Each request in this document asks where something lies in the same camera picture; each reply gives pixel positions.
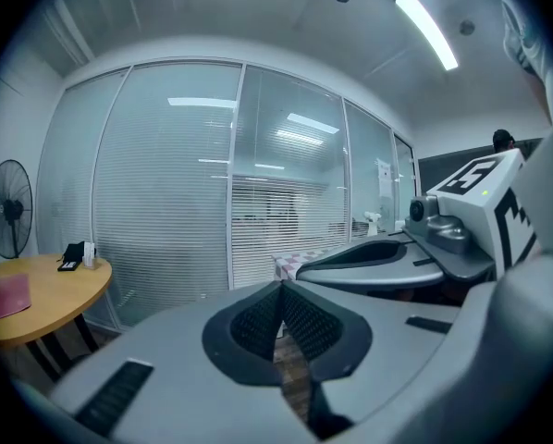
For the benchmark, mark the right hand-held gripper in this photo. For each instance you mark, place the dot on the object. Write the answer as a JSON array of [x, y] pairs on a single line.
[[475, 201]]

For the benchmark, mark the white venetian blinds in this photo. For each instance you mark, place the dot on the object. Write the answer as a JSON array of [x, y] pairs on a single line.
[[165, 192]]

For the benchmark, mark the red folder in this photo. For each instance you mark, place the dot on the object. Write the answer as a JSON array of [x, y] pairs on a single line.
[[3, 296]]

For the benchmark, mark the pink white checkered tablecloth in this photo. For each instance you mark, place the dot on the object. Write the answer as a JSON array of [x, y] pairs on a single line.
[[295, 262]]

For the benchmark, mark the black pouch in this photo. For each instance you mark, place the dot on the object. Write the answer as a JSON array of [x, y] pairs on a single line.
[[74, 250]]

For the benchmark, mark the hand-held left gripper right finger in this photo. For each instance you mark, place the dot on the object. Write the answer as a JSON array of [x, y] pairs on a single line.
[[387, 354]]

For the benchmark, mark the clear card holder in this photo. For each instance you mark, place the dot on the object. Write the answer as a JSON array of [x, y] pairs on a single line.
[[90, 256]]

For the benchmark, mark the black standing fan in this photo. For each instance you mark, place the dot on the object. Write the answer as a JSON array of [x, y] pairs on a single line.
[[8, 208]]

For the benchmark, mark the white paper notice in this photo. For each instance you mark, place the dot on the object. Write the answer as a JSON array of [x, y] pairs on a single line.
[[384, 176]]

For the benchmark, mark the long ceiling light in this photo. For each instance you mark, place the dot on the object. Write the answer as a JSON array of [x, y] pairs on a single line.
[[426, 30]]

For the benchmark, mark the round smoke detector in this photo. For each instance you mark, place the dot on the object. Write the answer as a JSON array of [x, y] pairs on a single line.
[[467, 27]]

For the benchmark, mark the round yellow wooden table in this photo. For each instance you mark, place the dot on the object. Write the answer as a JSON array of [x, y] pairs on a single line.
[[45, 299]]

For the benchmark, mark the white flower bunch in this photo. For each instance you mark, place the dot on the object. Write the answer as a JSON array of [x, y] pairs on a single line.
[[372, 216]]

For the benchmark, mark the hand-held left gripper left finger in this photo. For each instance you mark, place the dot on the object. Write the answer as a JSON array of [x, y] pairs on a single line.
[[175, 354]]

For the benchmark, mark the person's grey clothing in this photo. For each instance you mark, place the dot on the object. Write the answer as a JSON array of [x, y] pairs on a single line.
[[531, 40]]

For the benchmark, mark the black tag with white label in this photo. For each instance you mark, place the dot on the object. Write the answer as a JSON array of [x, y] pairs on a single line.
[[67, 266]]

